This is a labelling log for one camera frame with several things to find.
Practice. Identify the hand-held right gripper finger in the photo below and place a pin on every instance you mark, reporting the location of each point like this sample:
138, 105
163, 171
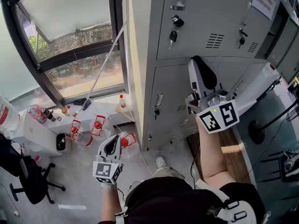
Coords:
193, 78
206, 76

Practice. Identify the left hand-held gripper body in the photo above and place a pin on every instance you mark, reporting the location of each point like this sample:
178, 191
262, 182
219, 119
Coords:
105, 170

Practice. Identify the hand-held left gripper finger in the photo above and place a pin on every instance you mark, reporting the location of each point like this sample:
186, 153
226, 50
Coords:
101, 149
119, 151

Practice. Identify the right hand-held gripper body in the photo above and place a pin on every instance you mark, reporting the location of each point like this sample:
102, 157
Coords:
217, 115

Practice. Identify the grey metal locker cabinet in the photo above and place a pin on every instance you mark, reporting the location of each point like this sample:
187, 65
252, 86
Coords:
168, 83

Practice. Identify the person's left forearm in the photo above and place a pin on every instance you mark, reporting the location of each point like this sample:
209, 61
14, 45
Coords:
111, 204

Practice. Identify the person's right forearm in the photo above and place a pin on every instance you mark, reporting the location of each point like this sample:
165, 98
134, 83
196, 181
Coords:
210, 157

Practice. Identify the small grey waste bin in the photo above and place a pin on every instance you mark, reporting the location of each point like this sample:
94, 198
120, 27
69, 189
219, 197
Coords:
61, 142

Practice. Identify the black standing floor fan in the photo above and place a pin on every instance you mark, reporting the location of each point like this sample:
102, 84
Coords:
256, 132

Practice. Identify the wooden slat platform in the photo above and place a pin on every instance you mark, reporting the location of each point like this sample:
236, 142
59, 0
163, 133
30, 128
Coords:
233, 157

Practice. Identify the black key bunch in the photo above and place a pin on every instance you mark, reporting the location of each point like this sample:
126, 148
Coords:
173, 36
242, 41

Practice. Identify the small bottle with red cap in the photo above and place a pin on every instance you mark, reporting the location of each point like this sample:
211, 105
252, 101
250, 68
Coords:
72, 112

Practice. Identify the small black device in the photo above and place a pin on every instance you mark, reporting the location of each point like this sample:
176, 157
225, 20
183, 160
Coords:
86, 104

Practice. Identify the water bottle with red label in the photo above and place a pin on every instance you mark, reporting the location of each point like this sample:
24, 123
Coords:
123, 102

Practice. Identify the small jar with orange lid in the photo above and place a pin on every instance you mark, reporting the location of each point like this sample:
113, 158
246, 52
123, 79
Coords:
66, 111

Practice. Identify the white rectangular appliance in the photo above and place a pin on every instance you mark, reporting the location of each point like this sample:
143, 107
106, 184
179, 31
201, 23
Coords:
261, 83

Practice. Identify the dark drink bottle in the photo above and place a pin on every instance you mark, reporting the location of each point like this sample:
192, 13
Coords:
49, 114

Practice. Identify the white water dispenser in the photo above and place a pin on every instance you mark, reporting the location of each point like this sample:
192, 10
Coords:
35, 134

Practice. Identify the person's black shirt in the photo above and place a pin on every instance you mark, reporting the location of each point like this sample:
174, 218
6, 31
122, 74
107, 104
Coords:
168, 202

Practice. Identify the colourful patterned pouch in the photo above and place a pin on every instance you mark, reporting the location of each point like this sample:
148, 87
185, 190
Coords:
37, 114

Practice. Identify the black mesh office chair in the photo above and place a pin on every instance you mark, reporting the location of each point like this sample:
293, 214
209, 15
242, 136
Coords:
32, 185

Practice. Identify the blue chair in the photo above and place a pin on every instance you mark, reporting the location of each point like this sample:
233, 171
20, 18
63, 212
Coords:
282, 169

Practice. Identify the black framed window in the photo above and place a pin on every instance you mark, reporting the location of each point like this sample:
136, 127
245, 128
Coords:
116, 31

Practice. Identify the white paper notice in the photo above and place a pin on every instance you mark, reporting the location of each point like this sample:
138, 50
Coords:
265, 0

